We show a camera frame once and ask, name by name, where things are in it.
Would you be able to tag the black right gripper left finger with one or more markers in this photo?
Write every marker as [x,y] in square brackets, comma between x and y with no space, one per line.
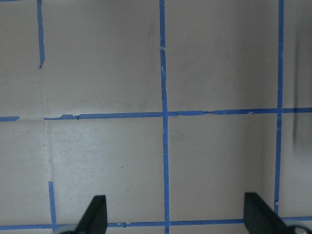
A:
[94,220]

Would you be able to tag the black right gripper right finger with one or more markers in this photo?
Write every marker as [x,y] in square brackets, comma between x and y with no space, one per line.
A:
[259,218]

